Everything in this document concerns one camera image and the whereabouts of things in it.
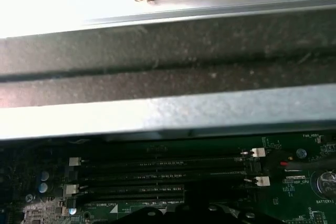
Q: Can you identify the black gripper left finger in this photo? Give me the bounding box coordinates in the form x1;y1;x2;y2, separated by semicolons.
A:
111;183;197;224

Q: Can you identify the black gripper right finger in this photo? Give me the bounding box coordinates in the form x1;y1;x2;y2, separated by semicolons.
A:
195;183;280;224

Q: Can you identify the green motherboard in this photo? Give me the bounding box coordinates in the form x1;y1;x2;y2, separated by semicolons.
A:
0;132;336;224

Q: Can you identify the coin battery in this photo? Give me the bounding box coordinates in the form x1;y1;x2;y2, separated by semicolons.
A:
316;169;336;198

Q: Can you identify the black PC case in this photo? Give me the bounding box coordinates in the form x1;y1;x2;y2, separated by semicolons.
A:
0;11;336;143

